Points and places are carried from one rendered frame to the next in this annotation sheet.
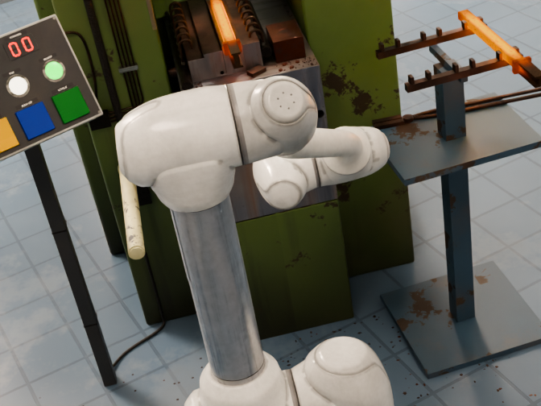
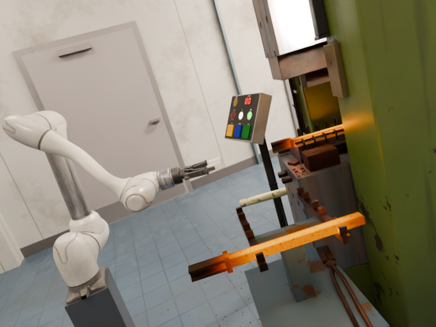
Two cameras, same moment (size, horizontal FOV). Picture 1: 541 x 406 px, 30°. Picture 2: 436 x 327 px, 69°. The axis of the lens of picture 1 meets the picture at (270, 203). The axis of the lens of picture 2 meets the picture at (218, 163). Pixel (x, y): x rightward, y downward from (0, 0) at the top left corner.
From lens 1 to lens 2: 2.81 m
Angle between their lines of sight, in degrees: 87
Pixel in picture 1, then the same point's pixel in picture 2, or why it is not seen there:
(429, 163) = (261, 281)
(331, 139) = (86, 167)
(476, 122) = (320, 309)
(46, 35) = (254, 100)
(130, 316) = not seen: hidden behind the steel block
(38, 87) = (244, 119)
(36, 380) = not seen: hidden behind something
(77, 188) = not seen: outside the picture
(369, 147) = (120, 193)
